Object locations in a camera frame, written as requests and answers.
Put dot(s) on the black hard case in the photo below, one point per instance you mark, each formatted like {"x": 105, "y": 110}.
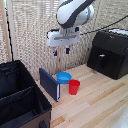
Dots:
{"x": 110, "y": 55}

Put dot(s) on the wooden post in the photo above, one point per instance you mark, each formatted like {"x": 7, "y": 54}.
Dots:
{"x": 4, "y": 30}

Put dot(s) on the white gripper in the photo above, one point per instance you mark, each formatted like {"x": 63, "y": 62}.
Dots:
{"x": 63, "y": 38}

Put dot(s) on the red plastic cup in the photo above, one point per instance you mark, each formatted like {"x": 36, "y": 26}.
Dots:
{"x": 74, "y": 87}

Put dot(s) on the dark blue book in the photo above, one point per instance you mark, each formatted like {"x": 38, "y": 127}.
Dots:
{"x": 48, "y": 84}

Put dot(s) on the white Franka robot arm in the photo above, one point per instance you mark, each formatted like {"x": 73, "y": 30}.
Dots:
{"x": 73, "y": 13}

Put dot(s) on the beige woven screen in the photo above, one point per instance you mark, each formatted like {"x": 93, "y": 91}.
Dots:
{"x": 30, "y": 33}

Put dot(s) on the light blue bowl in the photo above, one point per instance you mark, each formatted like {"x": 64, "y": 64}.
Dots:
{"x": 63, "y": 77}

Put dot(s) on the black fabric storage box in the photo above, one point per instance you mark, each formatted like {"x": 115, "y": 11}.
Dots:
{"x": 20, "y": 100}

